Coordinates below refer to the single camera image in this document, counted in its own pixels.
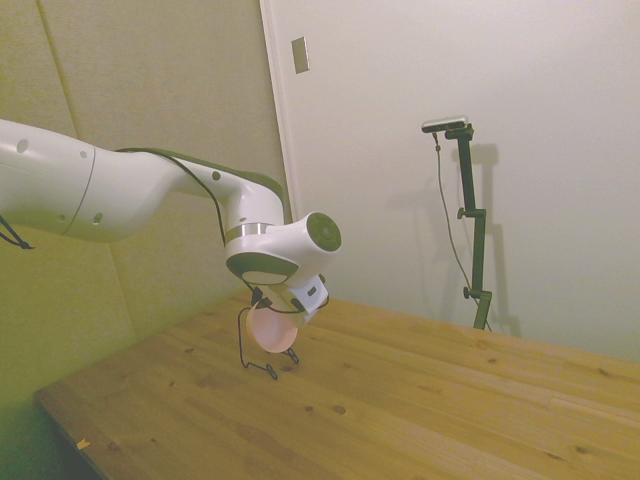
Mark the pink plastic bowl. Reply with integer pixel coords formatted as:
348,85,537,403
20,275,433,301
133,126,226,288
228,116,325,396
248,303,298,355

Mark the grey stereo camera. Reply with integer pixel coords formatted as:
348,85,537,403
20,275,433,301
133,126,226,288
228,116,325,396
421,114,471,136

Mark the black jointed camera stand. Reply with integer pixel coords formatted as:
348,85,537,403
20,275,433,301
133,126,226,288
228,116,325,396
443,124,495,332

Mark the grey wall plate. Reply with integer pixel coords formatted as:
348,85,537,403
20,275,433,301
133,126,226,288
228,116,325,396
290,35,312,76

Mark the grey wrist camera bar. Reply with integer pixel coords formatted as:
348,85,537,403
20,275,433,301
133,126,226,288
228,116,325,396
257,283,304,316

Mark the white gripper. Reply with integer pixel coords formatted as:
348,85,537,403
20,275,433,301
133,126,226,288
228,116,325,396
252,274,331,329

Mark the black wire dish rack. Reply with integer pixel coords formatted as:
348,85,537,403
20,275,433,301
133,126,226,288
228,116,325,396
238,306,301,382

